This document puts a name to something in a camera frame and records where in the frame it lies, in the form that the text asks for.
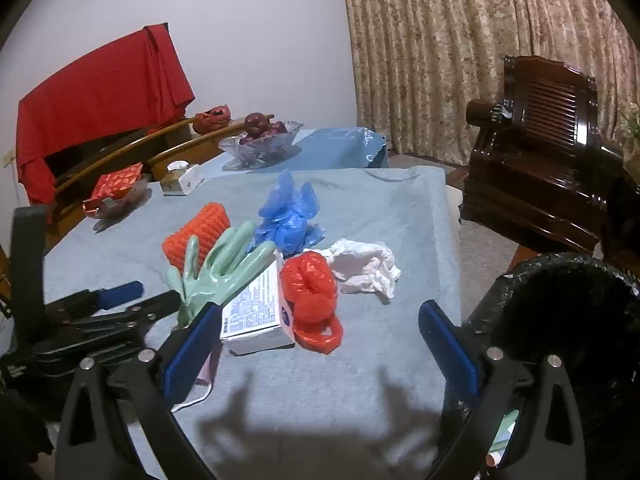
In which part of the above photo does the glass fruit bowl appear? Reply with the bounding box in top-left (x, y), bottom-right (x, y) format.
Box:
top-left (218, 121), bottom-right (304, 168)

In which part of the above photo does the black trash bag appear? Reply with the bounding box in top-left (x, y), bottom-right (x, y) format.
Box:
top-left (465, 252), bottom-right (640, 461)

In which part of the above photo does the tissue box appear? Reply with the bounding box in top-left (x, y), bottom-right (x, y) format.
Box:
top-left (160, 160), bottom-right (206, 196)

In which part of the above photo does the curved wooden chair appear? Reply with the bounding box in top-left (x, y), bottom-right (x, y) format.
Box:
top-left (149, 112), bottom-right (276, 181)
top-left (45, 117), bottom-right (201, 251)

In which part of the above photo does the dark carved wooden armchair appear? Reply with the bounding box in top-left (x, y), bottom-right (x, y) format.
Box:
top-left (460, 55), bottom-right (608, 261)

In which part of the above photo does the red cloth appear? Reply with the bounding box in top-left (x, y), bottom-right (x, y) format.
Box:
top-left (15, 24), bottom-right (196, 206)

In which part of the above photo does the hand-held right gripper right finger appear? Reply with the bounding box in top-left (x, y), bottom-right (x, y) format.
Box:
top-left (418, 300), bottom-right (589, 480)

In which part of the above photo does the blue scalloped tablecloth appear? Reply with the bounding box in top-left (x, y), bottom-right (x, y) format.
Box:
top-left (222, 127), bottom-right (390, 173)

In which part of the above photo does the white undercloth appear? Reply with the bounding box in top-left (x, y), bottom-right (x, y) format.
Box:
top-left (446, 185), bottom-right (464, 241)

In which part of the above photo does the beige patterned curtain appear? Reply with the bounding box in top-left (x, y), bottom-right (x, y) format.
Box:
top-left (332, 0), bottom-right (637, 167)

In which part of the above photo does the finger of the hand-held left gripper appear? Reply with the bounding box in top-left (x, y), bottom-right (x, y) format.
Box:
top-left (45, 280), bottom-right (146, 320)
top-left (65, 290), bottom-right (182, 342)

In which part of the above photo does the blue plastic bag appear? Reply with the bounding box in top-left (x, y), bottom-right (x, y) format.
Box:
top-left (254, 170), bottom-right (327, 256)

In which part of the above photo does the small red knotted bag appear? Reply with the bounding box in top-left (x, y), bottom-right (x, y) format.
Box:
top-left (192, 105), bottom-right (233, 135)

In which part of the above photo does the green plant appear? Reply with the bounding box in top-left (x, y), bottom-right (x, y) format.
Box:
top-left (620, 102), bottom-right (640, 153)

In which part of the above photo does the green rubber glove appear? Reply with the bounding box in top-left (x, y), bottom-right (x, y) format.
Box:
top-left (167, 221), bottom-right (277, 328)

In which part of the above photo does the white plastic bag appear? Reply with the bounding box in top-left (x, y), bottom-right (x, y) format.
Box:
top-left (324, 238), bottom-right (402, 305)

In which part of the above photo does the dark wooden furniture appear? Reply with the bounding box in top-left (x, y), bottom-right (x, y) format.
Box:
top-left (600, 140), bottom-right (640, 276)

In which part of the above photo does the pink face mask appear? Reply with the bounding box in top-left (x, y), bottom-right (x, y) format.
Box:
top-left (172, 345), bottom-right (221, 413)

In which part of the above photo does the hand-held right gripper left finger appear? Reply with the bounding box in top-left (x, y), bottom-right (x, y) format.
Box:
top-left (54, 304), bottom-right (223, 480)

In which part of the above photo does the red patterned packet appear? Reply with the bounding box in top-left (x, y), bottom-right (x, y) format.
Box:
top-left (82, 164), bottom-right (143, 211)

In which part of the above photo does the red plastic bag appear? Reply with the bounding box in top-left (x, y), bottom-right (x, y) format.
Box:
top-left (279, 250), bottom-right (345, 356)

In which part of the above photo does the grey-blue tablecloth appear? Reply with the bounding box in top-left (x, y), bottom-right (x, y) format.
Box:
top-left (42, 167), bottom-right (463, 480)

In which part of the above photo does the orange foam fruit net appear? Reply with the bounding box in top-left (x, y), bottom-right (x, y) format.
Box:
top-left (161, 202), bottom-right (232, 267)

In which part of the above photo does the white printed carton box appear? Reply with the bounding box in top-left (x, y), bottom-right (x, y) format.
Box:
top-left (220, 250), bottom-right (296, 356)

